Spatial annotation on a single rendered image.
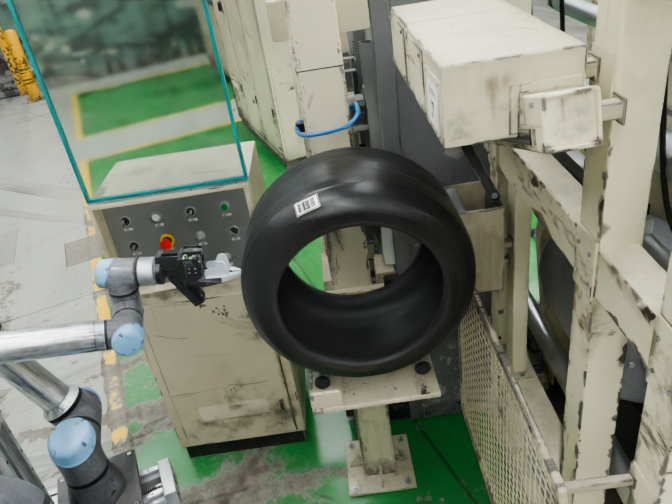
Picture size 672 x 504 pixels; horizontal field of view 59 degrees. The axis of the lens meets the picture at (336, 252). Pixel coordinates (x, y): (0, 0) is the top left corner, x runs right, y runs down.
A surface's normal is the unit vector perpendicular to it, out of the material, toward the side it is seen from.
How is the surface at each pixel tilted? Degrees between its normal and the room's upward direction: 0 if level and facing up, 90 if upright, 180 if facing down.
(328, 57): 90
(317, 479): 0
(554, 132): 72
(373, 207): 79
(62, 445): 7
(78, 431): 7
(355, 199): 43
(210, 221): 90
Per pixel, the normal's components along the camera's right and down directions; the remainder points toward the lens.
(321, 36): 0.06, 0.51
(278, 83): 0.39, 0.44
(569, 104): 0.01, 0.22
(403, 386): -0.14, -0.85
